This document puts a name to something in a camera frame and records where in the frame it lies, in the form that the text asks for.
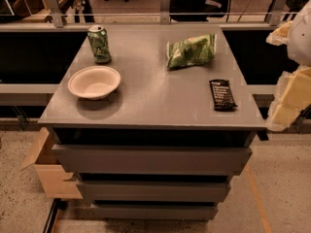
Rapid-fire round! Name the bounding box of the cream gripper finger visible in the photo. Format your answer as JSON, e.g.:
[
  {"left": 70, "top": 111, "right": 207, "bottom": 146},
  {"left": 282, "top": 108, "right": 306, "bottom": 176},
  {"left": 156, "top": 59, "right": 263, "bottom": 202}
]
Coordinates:
[
  {"left": 267, "top": 66, "right": 311, "bottom": 130},
  {"left": 266, "top": 20, "right": 293, "bottom": 46}
]

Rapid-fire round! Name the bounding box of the green jalapeno chip bag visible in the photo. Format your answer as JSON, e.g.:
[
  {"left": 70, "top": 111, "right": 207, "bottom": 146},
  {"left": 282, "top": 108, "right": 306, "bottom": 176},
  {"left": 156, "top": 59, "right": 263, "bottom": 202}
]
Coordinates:
[{"left": 166, "top": 33, "right": 217, "bottom": 70}]

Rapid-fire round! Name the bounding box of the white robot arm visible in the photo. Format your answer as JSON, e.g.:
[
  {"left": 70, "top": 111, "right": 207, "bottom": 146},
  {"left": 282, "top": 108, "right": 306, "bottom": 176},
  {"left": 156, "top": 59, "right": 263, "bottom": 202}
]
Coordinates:
[{"left": 266, "top": 0, "right": 311, "bottom": 131}]

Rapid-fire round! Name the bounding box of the white paper bowl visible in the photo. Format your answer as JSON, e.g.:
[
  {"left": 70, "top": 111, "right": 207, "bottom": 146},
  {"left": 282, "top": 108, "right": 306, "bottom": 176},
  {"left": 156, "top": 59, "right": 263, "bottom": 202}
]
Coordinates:
[{"left": 67, "top": 66, "right": 121, "bottom": 100}]

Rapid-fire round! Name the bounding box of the black snack bar wrapper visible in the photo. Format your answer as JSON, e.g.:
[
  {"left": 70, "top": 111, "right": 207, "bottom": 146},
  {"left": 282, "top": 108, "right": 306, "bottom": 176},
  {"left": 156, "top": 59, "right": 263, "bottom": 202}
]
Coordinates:
[{"left": 209, "top": 80, "right": 237, "bottom": 111}]

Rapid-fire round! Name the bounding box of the grey drawer cabinet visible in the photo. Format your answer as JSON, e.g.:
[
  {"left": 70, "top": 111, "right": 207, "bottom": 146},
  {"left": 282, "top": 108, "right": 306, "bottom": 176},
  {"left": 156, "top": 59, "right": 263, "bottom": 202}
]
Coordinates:
[{"left": 40, "top": 24, "right": 263, "bottom": 220}]

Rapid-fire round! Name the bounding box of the green soda can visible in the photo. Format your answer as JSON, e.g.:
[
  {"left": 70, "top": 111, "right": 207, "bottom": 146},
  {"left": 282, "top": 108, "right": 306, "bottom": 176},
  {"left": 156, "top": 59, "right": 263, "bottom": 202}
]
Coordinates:
[{"left": 87, "top": 24, "right": 112, "bottom": 64}]

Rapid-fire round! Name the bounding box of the metal railing with posts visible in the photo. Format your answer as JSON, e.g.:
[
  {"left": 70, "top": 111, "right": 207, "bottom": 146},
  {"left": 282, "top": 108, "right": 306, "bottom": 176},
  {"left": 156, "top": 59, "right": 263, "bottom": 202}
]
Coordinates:
[{"left": 1, "top": 0, "right": 289, "bottom": 30}]

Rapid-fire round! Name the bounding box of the cardboard box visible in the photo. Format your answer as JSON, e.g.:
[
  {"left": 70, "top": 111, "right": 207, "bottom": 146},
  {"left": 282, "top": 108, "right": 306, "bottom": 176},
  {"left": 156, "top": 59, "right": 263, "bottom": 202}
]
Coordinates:
[{"left": 20, "top": 127, "right": 82, "bottom": 199}]

